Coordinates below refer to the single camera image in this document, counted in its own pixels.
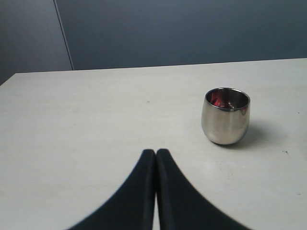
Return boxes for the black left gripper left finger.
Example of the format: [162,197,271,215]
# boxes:
[70,149,156,230]

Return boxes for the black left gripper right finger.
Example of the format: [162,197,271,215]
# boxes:
[156,149,245,230]

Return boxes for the red candies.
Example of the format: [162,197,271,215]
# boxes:
[210,92,235,109]

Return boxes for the stainless steel cup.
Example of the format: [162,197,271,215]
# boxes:
[201,87,250,145]

